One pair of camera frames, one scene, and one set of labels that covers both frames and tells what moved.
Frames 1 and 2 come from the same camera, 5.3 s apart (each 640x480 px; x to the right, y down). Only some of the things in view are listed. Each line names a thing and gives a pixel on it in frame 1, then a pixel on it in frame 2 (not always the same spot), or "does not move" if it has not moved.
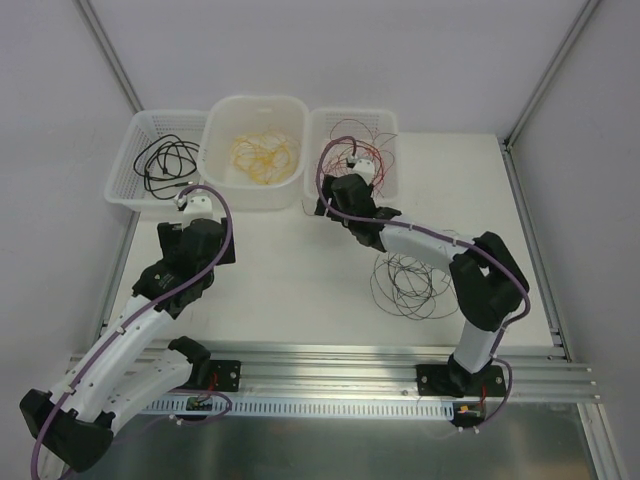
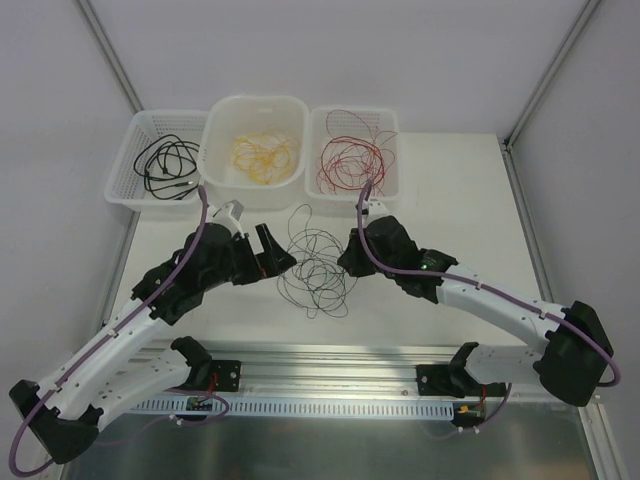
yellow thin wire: x=267 y=156 does not move
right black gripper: x=324 y=206 → x=364 y=254
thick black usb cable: x=165 y=160 does not move
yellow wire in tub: x=266 y=165 does not move
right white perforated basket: x=375 y=132 does not move
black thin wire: x=411 y=289 → x=316 y=281
